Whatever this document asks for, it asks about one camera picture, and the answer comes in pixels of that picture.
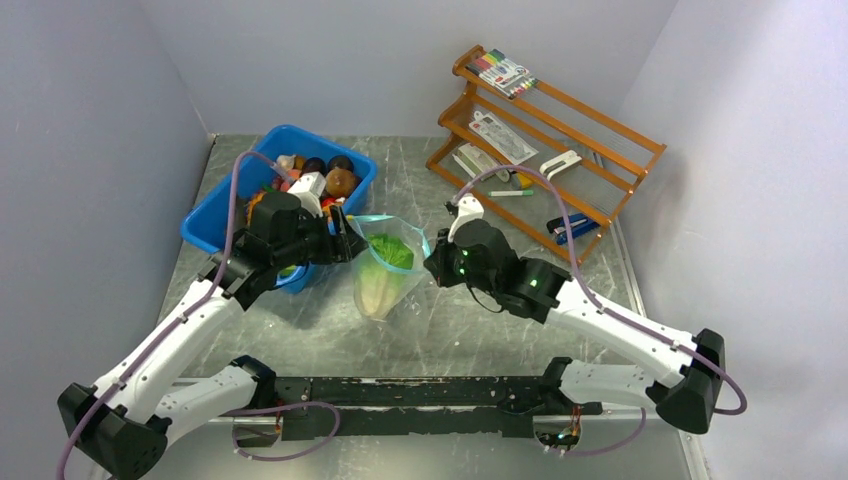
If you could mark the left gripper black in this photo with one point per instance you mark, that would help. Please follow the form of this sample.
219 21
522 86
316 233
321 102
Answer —
343 246

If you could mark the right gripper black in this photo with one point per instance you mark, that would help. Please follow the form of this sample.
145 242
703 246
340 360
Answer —
437 262

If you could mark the clear zip top bag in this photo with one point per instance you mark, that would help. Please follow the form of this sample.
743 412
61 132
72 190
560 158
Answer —
413 303

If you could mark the green napa cabbage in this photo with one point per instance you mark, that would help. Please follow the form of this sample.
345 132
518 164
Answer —
380 275

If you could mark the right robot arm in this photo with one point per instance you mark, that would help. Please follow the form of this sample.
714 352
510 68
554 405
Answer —
671 371

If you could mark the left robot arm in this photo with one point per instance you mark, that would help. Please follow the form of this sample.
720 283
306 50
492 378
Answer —
125 421

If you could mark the dark plum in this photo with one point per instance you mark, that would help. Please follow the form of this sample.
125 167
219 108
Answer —
340 162

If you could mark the dark mangosteen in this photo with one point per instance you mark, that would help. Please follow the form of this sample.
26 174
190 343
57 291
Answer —
314 164

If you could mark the green capped white marker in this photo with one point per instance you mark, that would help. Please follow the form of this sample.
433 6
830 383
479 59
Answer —
508 194

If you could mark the garlic bulb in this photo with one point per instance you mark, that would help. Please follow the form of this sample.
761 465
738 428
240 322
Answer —
286 162

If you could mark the green white box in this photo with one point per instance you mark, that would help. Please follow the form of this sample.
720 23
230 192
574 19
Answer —
472 160

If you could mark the blue stapler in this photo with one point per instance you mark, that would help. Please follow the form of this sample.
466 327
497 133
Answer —
579 223

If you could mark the orange wooden shelf rack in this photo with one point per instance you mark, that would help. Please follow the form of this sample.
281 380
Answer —
616 159

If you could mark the packaged item in blister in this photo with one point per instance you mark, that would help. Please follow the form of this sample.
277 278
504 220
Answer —
501 137

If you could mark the blue plastic bin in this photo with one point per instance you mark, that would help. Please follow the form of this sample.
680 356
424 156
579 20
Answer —
205 226

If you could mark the white stapler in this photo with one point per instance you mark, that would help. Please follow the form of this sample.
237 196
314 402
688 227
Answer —
560 164

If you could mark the pack of coloured markers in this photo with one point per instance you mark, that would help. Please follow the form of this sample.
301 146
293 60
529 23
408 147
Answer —
509 78

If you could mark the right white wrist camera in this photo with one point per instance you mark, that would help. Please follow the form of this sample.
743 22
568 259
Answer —
464 210

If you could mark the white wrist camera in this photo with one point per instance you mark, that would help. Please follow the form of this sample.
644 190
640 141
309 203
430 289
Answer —
464 210
308 190

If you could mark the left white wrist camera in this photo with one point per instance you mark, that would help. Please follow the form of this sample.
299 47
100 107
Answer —
308 190

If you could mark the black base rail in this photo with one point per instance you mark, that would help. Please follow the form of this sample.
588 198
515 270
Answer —
350 406

